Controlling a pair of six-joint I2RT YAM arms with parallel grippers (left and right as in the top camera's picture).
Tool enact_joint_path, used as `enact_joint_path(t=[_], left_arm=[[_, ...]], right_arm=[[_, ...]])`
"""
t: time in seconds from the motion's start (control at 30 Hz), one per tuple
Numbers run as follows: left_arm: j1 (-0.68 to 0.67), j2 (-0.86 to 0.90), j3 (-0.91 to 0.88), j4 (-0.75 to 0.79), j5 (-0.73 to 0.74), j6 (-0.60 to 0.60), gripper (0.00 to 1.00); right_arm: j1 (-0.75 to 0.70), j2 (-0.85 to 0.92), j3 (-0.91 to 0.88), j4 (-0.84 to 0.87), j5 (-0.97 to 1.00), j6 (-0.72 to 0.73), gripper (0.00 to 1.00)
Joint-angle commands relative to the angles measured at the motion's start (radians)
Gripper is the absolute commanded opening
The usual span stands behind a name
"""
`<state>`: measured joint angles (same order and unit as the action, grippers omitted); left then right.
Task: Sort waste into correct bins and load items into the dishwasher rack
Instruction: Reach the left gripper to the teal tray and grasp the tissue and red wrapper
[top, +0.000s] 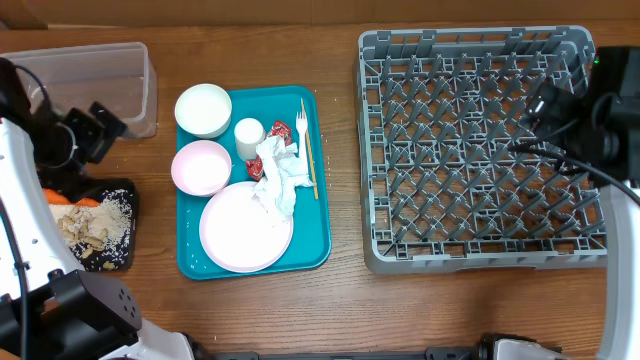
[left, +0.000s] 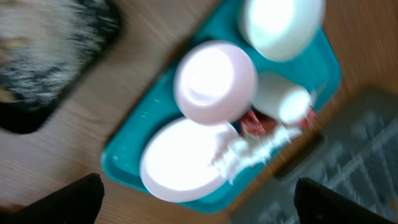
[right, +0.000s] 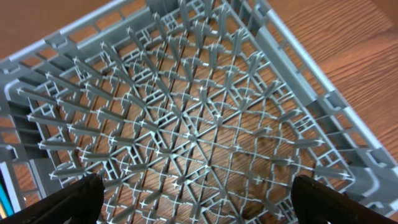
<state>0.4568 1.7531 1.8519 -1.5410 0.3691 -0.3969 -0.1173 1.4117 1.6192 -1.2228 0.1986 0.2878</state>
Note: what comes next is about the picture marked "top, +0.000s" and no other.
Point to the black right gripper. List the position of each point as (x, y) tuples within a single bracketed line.
[(558, 101)]

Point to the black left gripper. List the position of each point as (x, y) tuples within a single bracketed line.
[(99, 137)]

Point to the white bowl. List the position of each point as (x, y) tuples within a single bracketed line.
[(204, 110)]

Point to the white plastic cup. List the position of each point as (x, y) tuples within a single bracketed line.
[(248, 133)]

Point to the red snack wrapper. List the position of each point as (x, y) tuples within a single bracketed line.
[(255, 166)]

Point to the large pink plate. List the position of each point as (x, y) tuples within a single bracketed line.
[(238, 234)]

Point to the white napkin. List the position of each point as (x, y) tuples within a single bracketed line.
[(283, 172)]

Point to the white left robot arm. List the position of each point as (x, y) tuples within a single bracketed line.
[(51, 308)]

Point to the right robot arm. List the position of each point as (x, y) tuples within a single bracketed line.
[(615, 115)]

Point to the black food waste tray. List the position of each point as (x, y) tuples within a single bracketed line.
[(127, 225)]

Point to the grey dishwasher rack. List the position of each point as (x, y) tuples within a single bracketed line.
[(441, 188)]

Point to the orange carrot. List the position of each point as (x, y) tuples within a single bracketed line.
[(55, 198)]

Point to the pile of peanuts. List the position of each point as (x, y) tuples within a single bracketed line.
[(87, 231)]

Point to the pile of rice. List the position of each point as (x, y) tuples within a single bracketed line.
[(112, 220)]

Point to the clear plastic bin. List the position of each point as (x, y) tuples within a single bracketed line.
[(120, 76)]

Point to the pink bowl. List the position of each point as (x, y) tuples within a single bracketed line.
[(201, 168)]

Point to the teal plastic tray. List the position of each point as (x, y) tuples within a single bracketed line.
[(311, 241)]

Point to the white plastic fork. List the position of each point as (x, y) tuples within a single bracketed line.
[(302, 128)]

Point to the wooden chopstick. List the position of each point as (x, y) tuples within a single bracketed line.
[(309, 150)]

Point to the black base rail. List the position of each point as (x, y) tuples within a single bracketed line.
[(432, 353)]

